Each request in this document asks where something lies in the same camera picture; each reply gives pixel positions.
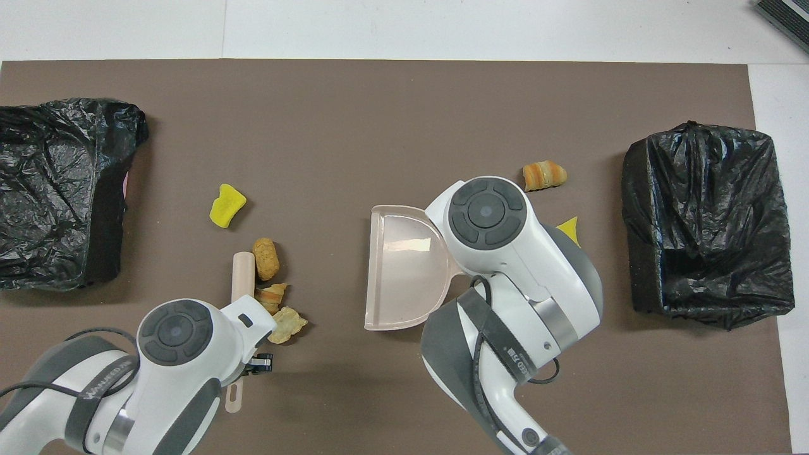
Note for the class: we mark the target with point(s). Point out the pale flaky pastry piece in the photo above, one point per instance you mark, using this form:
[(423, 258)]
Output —
[(287, 325)]

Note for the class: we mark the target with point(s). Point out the crusty bread chunk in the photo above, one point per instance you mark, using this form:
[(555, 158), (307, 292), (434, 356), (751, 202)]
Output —
[(273, 296)]

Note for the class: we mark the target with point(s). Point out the beige hand brush black bristles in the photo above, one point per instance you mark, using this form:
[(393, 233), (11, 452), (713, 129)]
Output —
[(243, 275)]

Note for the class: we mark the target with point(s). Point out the brown bread roll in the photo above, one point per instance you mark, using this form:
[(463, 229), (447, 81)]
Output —
[(266, 259)]

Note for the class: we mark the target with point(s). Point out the beige plastic dustpan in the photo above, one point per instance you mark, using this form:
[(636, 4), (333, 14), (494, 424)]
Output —
[(398, 278)]

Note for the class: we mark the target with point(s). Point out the yellow sponge piece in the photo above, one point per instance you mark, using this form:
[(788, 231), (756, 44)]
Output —
[(226, 207), (569, 229)]

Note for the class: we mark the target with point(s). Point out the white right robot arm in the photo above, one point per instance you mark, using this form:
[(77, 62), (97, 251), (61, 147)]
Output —
[(505, 253)]

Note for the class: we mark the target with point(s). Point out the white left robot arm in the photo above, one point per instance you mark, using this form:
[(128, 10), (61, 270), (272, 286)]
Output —
[(177, 360)]

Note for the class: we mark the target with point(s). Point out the black bag-lined trash bin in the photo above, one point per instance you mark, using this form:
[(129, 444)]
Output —
[(50, 189), (708, 221)]

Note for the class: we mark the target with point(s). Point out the brown table mat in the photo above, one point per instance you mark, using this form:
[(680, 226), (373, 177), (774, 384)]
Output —
[(379, 114)]

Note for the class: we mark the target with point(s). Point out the striped orange croissant piece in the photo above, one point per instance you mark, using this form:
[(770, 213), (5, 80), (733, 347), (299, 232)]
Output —
[(543, 175)]

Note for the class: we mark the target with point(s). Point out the dark grey ribbed panel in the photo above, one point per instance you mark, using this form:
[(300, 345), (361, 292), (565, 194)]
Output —
[(790, 16)]

